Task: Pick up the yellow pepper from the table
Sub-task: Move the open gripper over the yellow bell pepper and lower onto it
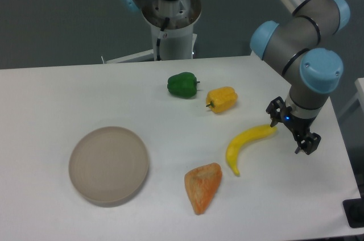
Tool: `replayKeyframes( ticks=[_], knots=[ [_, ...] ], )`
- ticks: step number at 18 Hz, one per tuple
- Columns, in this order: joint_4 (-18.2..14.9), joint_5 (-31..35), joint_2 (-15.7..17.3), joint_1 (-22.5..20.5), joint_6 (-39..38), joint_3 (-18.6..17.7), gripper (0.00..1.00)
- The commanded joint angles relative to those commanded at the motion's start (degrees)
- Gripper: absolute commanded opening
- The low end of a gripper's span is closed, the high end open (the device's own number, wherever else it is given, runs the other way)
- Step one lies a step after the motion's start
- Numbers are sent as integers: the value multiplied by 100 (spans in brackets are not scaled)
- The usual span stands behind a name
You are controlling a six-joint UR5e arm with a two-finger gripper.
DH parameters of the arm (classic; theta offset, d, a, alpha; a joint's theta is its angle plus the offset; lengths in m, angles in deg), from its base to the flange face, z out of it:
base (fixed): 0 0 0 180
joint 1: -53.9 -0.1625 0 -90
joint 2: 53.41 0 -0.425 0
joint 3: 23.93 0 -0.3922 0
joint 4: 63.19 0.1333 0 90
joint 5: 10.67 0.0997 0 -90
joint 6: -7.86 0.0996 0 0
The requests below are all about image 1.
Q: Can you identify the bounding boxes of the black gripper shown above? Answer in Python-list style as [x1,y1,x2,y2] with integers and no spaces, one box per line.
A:
[266,97,321,155]

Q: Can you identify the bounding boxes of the white furniture piece at right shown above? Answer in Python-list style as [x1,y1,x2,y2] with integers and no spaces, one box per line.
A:
[337,77,364,122]

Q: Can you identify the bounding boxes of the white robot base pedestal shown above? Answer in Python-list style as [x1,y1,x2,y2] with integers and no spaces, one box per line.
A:
[105,0,202,64]

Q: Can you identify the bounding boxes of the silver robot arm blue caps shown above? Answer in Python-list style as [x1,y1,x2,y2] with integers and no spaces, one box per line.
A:
[123,0,350,154]

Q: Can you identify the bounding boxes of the black device at table edge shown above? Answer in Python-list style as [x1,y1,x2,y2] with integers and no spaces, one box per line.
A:
[342,198,364,228]

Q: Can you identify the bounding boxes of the yellow bell pepper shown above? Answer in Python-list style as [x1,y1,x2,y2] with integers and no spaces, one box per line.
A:
[205,86,238,114]

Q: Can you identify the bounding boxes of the yellow banana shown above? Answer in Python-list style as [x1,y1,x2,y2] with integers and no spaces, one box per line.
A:
[225,124,278,177]

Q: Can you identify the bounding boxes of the green bell pepper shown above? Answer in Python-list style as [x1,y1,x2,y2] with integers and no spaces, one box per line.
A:
[167,72,199,98]

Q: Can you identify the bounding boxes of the black cable on pedestal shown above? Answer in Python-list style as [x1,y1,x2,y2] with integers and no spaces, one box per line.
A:
[155,17,171,61]

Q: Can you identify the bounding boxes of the beige round plate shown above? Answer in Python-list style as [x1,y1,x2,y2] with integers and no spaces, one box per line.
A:
[68,126,149,207]

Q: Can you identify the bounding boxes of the orange triangular bread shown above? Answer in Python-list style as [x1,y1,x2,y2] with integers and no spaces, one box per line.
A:
[184,163,222,215]

